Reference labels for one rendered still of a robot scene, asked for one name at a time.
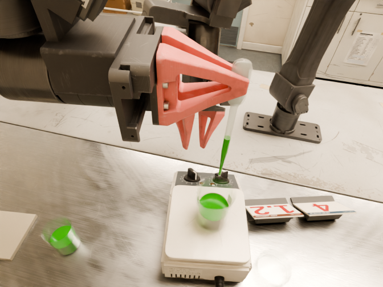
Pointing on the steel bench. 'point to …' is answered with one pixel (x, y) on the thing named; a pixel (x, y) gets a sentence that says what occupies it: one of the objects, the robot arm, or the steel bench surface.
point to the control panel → (200, 179)
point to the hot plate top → (186, 249)
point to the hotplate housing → (187, 271)
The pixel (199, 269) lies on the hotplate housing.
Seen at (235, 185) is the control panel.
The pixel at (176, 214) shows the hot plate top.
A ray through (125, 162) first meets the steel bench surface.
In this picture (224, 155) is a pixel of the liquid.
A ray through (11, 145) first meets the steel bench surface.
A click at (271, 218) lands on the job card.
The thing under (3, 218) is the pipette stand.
